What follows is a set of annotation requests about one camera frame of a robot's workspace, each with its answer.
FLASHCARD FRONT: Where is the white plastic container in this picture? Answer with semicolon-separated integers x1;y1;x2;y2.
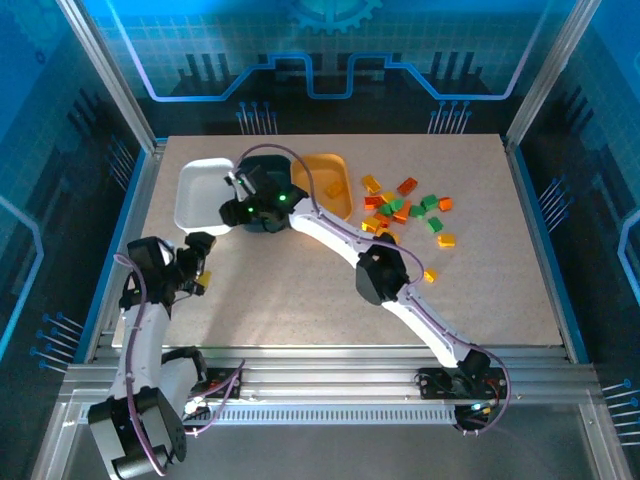
173;157;236;237

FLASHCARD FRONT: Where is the orange plastic container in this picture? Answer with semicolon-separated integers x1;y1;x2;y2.
289;152;354;222

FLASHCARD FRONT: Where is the aluminium table side rail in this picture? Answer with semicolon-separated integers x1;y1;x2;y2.
82;139;169;364
502;137;589;364

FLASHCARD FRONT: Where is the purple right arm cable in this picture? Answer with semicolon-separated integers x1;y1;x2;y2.
229;143;511;436

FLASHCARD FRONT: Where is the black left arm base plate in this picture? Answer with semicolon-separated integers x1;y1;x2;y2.
187;367;242;401

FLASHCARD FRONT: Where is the white cable connector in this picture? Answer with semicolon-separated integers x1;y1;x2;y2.
183;394;211;417

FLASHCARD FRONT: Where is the aluminium frame post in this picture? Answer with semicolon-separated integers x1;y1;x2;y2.
501;0;606;154
55;0;169;154

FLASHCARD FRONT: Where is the slotted grey cable duct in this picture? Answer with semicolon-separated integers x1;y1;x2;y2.
182;404;464;427

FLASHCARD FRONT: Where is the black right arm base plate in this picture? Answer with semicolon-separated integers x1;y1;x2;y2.
416;366;511;401

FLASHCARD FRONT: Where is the lower aluminium frame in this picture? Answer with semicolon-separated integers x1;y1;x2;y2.
29;389;632;480

